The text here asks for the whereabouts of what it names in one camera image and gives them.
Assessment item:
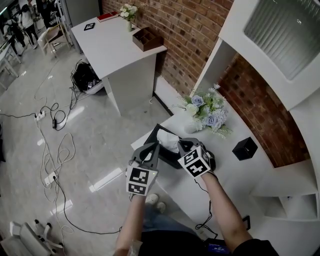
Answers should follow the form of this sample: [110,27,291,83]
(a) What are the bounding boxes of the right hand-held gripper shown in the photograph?
[177,137,218,180]

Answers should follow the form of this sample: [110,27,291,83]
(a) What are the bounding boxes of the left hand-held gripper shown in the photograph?
[125,142,161,197]

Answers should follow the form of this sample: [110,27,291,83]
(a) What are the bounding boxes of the black tissue box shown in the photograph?
[142,123,216,171]

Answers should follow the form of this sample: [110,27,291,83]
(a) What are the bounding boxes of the white tissue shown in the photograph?
[156,129,181,154]

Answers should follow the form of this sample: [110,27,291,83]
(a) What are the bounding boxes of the person's left forearm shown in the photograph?
[113,194,147,256]

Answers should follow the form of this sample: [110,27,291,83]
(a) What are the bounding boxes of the person's right forearm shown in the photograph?
[201,173,253,253]

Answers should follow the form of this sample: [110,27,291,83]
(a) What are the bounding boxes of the white ribbed vase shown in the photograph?
[183,119,204,135]

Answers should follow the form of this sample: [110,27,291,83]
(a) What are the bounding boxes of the blue white flower bouquet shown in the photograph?
[174,83,234,140]

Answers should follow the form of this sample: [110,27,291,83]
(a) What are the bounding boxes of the person's left shoe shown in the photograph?
[145,193,160,206]

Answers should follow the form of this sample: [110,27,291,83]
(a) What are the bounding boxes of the black cube box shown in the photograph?
[231,136,259,162]

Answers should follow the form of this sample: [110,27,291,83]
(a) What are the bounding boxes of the person's blue jeans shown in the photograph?
[142,204,200,236]

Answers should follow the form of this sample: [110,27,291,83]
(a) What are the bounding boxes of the white shelf cabinet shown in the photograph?
[131,0,320,241]

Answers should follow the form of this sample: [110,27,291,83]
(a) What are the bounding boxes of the person's black shirt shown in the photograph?
[138,229,280,256]

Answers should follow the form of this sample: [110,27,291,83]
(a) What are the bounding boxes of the white power strip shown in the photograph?
[34,110,47,123]
[43,171,58,186]

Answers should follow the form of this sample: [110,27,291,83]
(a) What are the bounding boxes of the black bag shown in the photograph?
[70,60,105,96]

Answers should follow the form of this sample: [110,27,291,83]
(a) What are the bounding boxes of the black device blue screen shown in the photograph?
[204,238,230,256]

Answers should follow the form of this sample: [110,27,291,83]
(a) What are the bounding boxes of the white side table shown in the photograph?
[71,15,168,117]

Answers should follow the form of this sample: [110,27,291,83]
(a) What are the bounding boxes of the brown wooden organizer box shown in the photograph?
[132,26,165,53]

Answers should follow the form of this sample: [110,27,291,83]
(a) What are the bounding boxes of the white office chair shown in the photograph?
[0,219,65,256]

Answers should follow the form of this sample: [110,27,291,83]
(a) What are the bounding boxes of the white flowers in small vase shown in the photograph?
[119,3,139,33]

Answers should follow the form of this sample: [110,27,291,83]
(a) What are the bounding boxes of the red book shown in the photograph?
[96,10,120,24]

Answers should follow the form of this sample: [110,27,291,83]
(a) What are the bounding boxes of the wooden chair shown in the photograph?
[37,23,73,59]

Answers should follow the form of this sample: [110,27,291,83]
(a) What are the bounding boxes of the grey metal cabinet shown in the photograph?
[63,0,102,21]

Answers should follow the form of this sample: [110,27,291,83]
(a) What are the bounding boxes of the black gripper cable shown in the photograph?
[194,178,219,240]

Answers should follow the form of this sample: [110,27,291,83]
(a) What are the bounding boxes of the white floor cable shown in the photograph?
[37,119,77,235]

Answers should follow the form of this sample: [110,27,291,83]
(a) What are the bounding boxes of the black floor cable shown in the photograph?
[0,101,123,236]

